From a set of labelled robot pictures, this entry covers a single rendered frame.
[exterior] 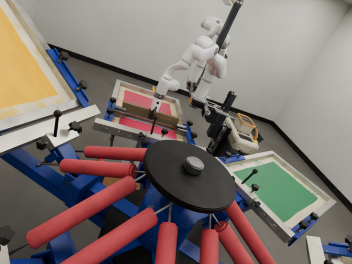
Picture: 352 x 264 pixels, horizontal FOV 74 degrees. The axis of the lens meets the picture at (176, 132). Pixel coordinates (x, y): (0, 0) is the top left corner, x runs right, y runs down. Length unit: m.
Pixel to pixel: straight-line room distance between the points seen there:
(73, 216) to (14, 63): 0.77
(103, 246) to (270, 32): 5.47
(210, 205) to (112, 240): 0.26
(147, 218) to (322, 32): 6.06
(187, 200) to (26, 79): 0.88
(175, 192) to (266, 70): 5.48
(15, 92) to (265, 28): 5.12
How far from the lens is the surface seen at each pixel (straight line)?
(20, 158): 1.22
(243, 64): 5.70
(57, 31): 5.40
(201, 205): 0.65
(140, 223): 0.65
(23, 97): 1.16
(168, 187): 0.64
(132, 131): 1.35
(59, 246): 0.80
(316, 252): 1.14
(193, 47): 1.61
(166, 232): 0.65
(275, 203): 1.61
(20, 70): 1.24
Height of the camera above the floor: 1.73
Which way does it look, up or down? 27 degrees down
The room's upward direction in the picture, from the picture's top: 25 degrees clockwise
